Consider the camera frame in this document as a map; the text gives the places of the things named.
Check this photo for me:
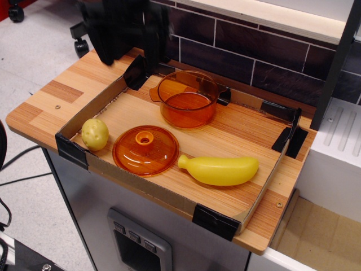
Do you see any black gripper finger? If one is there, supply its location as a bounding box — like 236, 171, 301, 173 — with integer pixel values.
80, 1, 133, 65
142, 1, 170, 74

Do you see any orange transparent pot lid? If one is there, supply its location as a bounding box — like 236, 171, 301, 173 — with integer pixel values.
112, 125, 179, 177

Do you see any orange transparent pot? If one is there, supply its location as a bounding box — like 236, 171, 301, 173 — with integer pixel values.
149, 71, 226, 129

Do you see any black chair base with casters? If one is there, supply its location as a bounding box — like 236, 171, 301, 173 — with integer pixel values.
8, 1, 90, 58

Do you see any cardboard fence with black tape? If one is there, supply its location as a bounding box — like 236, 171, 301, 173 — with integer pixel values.
56, 51, 316, 253

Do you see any pale yellow toy potato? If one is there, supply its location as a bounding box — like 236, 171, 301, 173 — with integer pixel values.
81, 118, 109, 151

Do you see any yellow toy banana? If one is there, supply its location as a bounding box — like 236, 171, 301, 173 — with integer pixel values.
178, 155, 259, 186

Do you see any light wooden shelf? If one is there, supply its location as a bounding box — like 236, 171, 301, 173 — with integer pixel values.
176, 0, 346, 45

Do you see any grey toy kitchen cabinet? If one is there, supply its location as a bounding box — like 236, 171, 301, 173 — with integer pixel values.
44, 151, 250, 270

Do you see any silver oven control panel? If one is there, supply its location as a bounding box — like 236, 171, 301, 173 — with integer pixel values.
107, 208, 173, 271

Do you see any white toy sink unit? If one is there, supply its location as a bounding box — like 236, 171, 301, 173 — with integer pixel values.
248, 98, 360, 270

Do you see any black upright post right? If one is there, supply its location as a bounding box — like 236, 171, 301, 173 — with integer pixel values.
310, 0, 360, 131

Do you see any black floor cable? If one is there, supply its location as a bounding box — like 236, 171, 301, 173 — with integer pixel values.
0, 145, 53, 232

